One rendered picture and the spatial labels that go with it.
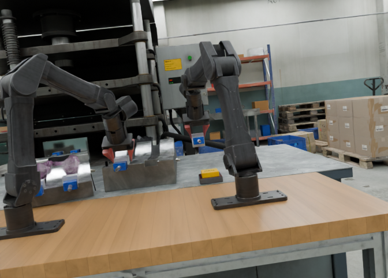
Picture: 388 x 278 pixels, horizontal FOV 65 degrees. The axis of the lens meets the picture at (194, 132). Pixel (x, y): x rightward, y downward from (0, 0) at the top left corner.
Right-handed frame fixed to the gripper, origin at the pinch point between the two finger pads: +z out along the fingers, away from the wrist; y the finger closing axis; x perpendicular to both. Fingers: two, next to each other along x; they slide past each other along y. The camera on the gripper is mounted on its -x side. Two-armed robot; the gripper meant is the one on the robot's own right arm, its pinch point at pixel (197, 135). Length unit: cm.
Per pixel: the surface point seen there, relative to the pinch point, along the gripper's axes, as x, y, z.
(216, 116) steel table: -297, -50, 160
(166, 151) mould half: -4.5, 13.8, 9.2
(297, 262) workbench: 37, -31, 39
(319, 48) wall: -616, -358, 183
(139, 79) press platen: -66, 27, -1
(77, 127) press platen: -63, 69, 24
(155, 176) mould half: 17.6, 17.9, 3.8
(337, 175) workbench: 27, -46, 7
